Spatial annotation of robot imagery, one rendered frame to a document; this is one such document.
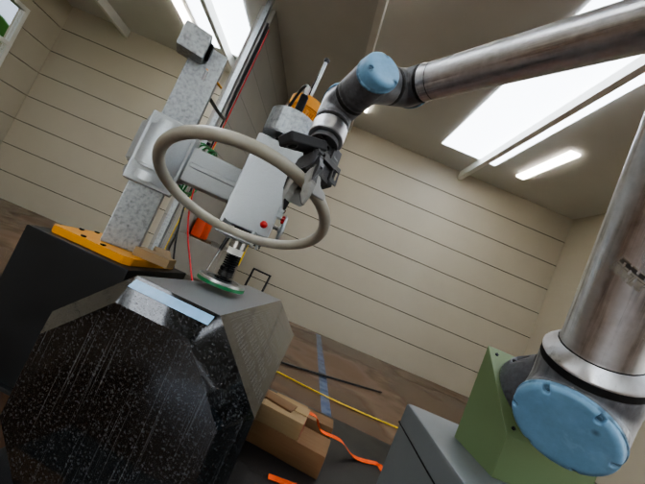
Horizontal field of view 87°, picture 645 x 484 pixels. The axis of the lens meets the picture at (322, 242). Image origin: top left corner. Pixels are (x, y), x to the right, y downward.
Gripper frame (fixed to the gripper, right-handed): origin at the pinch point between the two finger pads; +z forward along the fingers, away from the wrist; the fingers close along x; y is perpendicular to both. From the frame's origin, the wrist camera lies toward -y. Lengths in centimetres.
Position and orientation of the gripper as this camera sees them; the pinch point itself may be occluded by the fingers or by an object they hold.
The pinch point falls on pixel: (292, 200)
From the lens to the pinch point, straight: 73.2
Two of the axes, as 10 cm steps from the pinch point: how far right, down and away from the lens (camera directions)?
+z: -2.9, 8.4, -4.6
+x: -7.3, 1.2, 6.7
